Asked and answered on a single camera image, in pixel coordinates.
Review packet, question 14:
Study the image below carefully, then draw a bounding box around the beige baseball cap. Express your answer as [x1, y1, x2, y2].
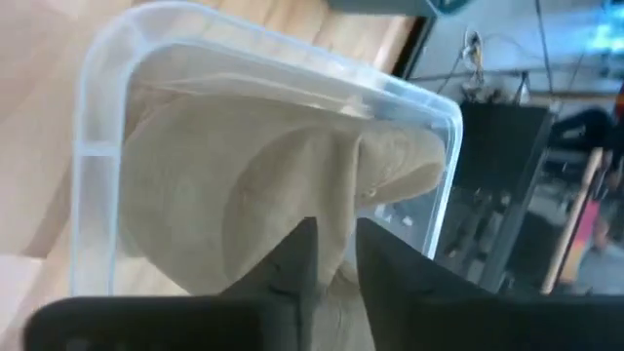
[119, 46, 448, 351]

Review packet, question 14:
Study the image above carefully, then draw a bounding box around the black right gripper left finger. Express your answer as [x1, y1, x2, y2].
[220, 216, 322, 351]

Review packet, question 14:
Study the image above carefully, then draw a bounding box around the black cabinet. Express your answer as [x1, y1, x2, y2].
[436, 99, 558, 294]

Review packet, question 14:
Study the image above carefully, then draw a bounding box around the hanging cable bundle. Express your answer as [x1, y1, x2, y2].
[459, 27, 488, 93]

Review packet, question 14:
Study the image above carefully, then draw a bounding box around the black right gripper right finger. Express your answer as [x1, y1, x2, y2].
[356, 216, 489, 351]

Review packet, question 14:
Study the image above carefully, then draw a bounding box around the pink board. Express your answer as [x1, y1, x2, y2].
[559, 198, 602, 285]

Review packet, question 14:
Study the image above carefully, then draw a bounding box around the black table edge rail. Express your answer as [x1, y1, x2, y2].
[389, 16, 436, 80]

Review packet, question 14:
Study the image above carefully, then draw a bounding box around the clear plastic storage bin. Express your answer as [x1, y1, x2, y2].
[67, 0, 465, 299]

